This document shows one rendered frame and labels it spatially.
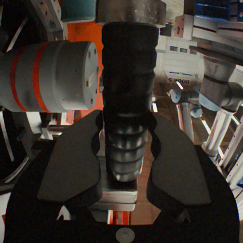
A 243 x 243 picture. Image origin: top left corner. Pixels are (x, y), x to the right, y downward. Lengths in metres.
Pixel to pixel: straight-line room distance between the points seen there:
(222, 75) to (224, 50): 0.10
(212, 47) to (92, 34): 0.53
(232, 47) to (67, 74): 0.58
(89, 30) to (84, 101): 0.57
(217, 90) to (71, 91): 0.56
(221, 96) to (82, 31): 0.68
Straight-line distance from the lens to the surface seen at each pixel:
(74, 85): 0.24
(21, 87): 0.28
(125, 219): 2.83
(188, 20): 0.56
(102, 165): 0.17
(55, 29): 0.55
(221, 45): 0.62
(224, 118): 0.83
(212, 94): 0.67
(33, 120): 0.38
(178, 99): 0.93
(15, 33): 0.49
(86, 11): 0.38
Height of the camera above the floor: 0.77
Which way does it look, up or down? 33 degrees up
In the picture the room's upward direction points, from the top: 178 degrees counter-clockwise
